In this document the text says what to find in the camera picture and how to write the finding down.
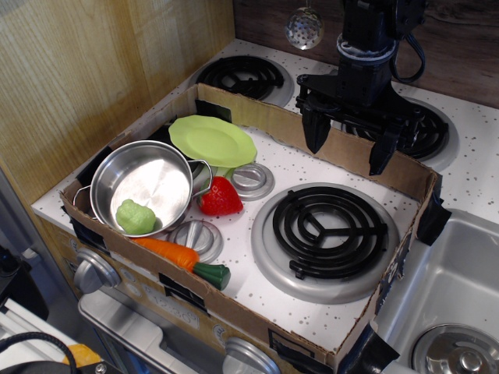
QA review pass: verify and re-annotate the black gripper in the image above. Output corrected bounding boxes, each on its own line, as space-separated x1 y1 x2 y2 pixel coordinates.
296 57 425 176

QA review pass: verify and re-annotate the silver metal pan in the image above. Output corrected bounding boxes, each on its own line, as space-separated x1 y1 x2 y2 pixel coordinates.
73 140 214 238

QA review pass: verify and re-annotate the light green toy broccoli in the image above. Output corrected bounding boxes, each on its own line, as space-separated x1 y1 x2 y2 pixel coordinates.
115 199 156 235

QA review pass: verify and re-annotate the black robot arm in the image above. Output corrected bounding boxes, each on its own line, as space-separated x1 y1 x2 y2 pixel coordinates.
296 1 426 175

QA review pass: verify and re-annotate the cardboard fence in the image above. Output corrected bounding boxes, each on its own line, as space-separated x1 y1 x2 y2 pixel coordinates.
62 84 444 373

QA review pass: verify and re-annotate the back right black burner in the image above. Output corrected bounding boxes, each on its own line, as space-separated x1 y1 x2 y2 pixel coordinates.
331 96 461 173

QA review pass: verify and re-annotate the black burner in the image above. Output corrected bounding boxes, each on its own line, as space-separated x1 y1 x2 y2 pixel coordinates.
331 96 461 173
189 55 295 108
250 182 401 305

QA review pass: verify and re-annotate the front right black burner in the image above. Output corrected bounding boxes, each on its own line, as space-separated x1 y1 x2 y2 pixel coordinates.
250 182 401 305

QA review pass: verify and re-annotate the silver stove knob upper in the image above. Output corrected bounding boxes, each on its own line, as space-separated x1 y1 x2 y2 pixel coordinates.
230 163 275 201

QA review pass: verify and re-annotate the silver stove knob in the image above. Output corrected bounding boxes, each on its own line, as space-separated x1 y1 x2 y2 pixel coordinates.
230 163 275 201
167 220 223 263

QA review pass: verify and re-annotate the back left black burner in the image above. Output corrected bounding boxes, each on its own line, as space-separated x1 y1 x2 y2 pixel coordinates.
189 55 295 108

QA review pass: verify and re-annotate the hanging silver strainer ladle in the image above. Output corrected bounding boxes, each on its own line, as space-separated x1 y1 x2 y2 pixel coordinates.
285 1 324 51

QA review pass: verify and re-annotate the red toy strawberry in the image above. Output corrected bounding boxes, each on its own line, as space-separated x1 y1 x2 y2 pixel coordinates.
197 176 243 216

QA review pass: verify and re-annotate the light green plastic plate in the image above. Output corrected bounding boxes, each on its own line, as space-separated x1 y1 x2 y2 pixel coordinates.
168 115 257 168

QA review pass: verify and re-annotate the silver sink basin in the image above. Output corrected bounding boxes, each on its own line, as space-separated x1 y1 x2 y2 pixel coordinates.
376 210 498 373

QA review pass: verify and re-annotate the silver stove knob lower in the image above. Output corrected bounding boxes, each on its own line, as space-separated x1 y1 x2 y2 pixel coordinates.
167 220 223 263

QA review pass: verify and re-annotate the orange toy carrot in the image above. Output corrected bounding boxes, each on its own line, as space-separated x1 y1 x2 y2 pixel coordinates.
133 237 231 291

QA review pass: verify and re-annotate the silver sink drain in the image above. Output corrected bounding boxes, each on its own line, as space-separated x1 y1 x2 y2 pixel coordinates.
410 324 498 373

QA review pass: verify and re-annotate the silver front oven knob right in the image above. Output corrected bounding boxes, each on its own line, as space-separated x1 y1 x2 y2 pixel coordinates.
222 337 281 374

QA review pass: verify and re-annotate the silver oven knob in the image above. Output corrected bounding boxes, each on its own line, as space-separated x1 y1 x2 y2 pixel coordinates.
73 249 121 294
222 337 281 374

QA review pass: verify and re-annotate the silver front oven knob left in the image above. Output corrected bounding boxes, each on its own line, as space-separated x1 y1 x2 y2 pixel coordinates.
73 249 121 294

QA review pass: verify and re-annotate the orange yellow object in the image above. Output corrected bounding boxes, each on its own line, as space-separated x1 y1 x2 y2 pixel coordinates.
68 344 102 368

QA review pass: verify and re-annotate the silver oven door handle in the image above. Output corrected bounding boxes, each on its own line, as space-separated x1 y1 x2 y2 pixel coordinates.
77 290 196 374

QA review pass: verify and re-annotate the black cable bottom left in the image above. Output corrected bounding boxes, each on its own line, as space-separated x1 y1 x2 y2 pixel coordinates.
0 331 79 374

